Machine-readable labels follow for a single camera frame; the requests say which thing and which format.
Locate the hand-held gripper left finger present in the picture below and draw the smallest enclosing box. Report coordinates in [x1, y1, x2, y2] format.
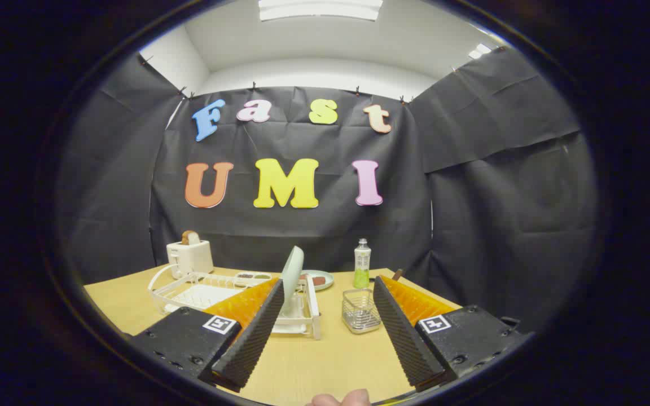
[130, 276, 285, 394]

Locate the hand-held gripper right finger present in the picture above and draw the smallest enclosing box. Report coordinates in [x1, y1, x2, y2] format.
[373, 275, 534, 392]

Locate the metal wire basket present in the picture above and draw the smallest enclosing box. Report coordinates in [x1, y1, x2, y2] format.
[342, 288, 382, 334]

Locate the white wire dish rack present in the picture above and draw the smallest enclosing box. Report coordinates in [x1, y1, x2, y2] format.
[148, 264, 322, 341]

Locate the small pale green plate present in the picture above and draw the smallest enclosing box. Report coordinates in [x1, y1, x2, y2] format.
[301, 270, 335, 292]

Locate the green drink bottle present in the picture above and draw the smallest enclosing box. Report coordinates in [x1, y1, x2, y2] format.
[353, 238, 372, 290]

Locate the white toaster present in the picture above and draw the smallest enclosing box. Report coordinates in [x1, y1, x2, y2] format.
[166, 240, 214, 280]

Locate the black backdrop cloth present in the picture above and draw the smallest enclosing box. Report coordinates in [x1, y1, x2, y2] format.
[57, 48, 599, 333]

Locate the long ceiling light panel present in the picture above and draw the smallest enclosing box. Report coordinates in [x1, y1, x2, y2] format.
[258, 0, 384, 22]

